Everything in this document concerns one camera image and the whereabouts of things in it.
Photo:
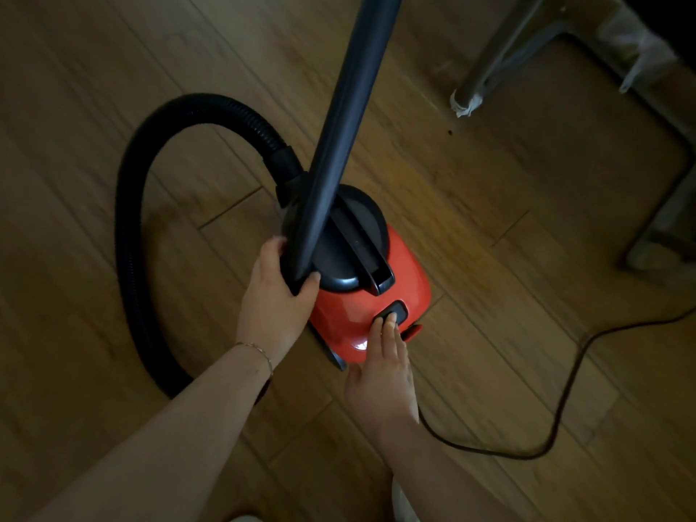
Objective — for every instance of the person's right hand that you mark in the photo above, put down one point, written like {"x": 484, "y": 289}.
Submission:
{"x": 383, "y": 388}

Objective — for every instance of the person's left hand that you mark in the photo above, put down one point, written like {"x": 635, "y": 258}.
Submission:
{"x": 269, "y": 312}

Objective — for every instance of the person's left thumb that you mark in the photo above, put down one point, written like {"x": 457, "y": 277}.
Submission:
{"x": 308, "y": 286}

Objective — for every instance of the person's right middle finger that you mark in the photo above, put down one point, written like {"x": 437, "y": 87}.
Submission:
{"x": 390, "y": 334}

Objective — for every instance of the person's right thumb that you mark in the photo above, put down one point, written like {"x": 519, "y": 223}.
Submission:
{"x": 353, "y": 375}

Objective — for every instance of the dark vacuum wand tube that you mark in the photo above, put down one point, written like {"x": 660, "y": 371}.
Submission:
{"x": 340, "y": 130}

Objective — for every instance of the person's right forearm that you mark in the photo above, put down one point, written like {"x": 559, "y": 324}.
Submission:
{"x": 435, "y": 478}

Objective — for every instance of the person's left forearm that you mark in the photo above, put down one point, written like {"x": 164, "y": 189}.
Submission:
{"x": 179, "y": 445}

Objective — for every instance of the red canister vacuum cleaner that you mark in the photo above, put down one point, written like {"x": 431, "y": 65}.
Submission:
{"x": 375, "y": 298}

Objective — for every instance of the white cloth leg wrap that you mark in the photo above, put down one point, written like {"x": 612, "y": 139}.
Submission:
{"x": 465, "y": 105}

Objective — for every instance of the white crumpled cloth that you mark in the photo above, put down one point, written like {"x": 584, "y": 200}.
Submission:
{"x": 641, "y": 46}

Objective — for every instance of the metal furniture frame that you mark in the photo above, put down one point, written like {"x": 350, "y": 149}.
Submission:
{"x": 505, "y": 43}

